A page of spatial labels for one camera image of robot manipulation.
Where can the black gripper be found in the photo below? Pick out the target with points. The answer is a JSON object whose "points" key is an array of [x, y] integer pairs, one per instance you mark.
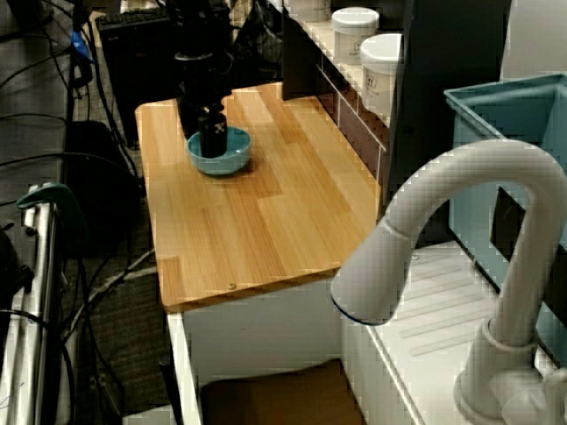
{"points": [[199, 84]]}

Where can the light blue bowl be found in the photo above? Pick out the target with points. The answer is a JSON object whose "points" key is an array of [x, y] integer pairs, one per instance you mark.
{"points": [[221, 166]]}

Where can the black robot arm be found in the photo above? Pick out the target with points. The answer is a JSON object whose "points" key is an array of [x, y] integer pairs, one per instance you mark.
{"points": [[195, 26]]}

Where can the black computer case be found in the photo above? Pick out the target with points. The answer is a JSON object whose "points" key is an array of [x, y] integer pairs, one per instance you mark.
{"points": [[133, 66]]}

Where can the black floor box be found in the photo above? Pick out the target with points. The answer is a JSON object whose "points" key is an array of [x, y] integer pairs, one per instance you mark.
{"points": [[102, 199]]}

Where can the black keyboard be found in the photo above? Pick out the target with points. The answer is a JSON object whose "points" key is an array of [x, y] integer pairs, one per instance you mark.
{"points": [[133, 20]]}

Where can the cream ledge shelf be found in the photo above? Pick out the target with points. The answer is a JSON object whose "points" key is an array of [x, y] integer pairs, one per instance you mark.
{"points": [[321, 40]]}

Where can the green clamp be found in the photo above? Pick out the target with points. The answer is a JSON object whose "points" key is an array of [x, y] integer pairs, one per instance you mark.
{"points": [[48, 192]]}

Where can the white lidded jar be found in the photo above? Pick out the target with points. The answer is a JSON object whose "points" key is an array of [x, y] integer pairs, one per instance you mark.
{"points": [[354, 31], [378, 66]]}

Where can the white sink basin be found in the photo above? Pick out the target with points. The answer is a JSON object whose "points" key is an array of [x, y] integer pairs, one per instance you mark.
{"points": [[266, 327]]}

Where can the black device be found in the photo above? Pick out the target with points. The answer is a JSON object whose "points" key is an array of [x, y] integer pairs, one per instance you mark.
{"points": [[13, 265]]}

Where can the teal plastic bin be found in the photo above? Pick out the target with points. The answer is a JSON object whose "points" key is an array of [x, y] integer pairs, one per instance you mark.
{"points": [[487, 110]]}

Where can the light grey gooseneck faucet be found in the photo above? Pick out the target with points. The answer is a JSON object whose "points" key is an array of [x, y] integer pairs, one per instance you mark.
{"points": [[487, 159]]}

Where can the aluminium frame rail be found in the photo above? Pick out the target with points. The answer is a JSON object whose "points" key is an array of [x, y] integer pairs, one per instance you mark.
{"points": [[40, 265]]}

